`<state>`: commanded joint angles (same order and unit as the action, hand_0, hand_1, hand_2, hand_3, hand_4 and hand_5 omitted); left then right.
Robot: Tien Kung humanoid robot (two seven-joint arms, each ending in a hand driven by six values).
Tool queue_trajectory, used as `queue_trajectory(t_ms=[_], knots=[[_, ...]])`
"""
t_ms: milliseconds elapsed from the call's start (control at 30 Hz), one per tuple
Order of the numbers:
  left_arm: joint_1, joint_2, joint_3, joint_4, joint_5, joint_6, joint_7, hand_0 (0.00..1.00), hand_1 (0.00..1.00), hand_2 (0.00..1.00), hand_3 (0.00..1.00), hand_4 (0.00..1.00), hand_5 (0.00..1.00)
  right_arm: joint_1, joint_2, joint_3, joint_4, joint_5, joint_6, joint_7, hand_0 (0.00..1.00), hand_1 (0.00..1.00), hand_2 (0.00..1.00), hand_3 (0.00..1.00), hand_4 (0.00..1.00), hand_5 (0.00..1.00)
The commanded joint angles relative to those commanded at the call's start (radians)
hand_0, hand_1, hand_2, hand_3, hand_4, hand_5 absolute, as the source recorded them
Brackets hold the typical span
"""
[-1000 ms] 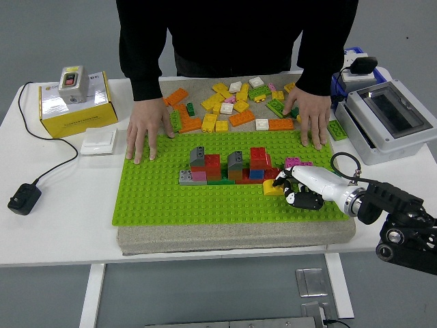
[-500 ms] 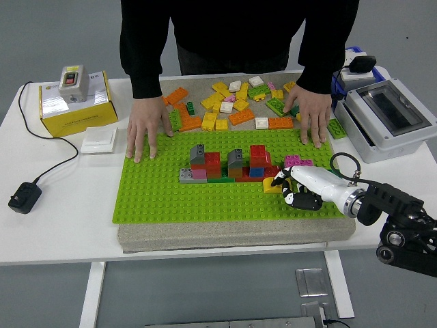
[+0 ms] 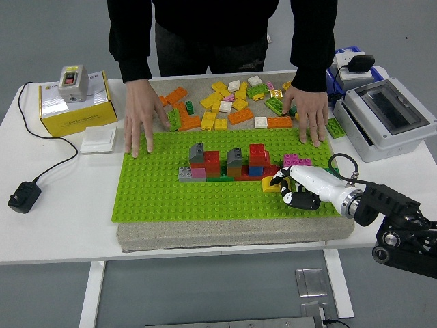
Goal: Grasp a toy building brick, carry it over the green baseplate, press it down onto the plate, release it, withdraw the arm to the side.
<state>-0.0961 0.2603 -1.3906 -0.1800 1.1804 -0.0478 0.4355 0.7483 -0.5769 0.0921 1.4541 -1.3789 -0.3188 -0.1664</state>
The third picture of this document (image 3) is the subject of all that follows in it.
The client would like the person's left hand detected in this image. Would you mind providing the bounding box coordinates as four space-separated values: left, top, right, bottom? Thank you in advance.
281 84 329 148

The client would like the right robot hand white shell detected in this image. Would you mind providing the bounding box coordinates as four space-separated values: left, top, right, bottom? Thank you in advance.
268 165 356 213

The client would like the person's right hand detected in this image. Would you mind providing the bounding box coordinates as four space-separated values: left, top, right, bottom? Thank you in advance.
122 79 171 159

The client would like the yellow curved toy brick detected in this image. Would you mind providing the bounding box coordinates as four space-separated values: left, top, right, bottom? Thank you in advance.
261 176 283 194

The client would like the green studded baseplate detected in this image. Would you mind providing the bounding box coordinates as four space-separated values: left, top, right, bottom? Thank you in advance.
111 128 342 223

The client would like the light green brick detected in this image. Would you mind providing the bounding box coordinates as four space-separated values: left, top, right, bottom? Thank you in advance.
246 83 270 100
325 117 346 139
264 96 286 115
166 108 182 133

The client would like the long orange brick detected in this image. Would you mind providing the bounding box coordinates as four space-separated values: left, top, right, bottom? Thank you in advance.
165 86 189 105
267 115 294 130
227 108 255 126

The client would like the low red brick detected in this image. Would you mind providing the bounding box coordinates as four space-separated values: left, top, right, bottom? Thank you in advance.
234 164 281 182

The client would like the long yellow brick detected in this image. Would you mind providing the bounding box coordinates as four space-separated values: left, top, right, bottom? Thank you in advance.
199 91 225 110

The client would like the tall red brick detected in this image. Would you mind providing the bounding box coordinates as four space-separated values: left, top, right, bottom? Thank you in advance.
248 143 271 167

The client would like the grey slope brick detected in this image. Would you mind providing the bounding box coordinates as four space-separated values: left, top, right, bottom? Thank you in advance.
188 142 206 165
226 147 243 169

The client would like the grey flat brick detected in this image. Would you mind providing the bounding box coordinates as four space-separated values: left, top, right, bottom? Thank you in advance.
178 166 208 183

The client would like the metal floor plate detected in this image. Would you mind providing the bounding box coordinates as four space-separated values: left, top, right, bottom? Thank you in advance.
300 302 330 320
295 268 328 297

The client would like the dark green plate brick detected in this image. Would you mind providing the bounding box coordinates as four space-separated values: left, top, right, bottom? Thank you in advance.
206 164 236 182

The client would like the white power socket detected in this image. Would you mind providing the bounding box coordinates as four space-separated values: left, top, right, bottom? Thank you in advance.
333 51 373 82

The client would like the yellow white cardboard box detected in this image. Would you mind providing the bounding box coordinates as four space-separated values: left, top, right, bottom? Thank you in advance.
38 70 119 137

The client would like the black plug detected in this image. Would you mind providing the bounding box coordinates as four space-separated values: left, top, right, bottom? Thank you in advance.
346 54 376 73

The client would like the blue plastic bin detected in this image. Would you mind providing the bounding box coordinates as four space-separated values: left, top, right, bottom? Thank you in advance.
326 46 385 92

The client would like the white table leg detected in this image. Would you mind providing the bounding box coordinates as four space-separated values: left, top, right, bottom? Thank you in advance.
79 262 107 328
324 241 355 318

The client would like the person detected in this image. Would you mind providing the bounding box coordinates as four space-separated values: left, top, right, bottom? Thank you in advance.
107 0 339 93

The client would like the grey-brown foam mat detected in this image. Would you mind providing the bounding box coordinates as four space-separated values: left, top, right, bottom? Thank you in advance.
116 71 354 253

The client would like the black power adapter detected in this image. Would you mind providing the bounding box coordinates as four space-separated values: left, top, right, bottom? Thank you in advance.
7 180 42 215

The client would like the grey metal bar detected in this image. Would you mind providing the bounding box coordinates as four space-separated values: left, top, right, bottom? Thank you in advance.
145 316 325 328

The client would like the black plug cord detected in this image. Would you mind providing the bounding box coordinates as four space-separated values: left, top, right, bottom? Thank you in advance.
327 64 349 103

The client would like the white wall switch panel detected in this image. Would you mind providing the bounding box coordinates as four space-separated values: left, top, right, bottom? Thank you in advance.
79 126 117 154

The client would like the grey switch box red button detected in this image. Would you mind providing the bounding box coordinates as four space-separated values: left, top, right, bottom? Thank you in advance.
57 64 89 104

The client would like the grey enclosure clear lid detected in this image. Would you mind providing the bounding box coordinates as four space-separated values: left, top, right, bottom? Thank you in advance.
333 77 437 163

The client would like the black adapter cord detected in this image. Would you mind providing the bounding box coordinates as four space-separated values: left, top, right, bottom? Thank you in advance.
17 81 79 184

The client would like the black floor cable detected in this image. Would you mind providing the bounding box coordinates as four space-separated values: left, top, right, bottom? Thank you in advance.
322 318 352 328

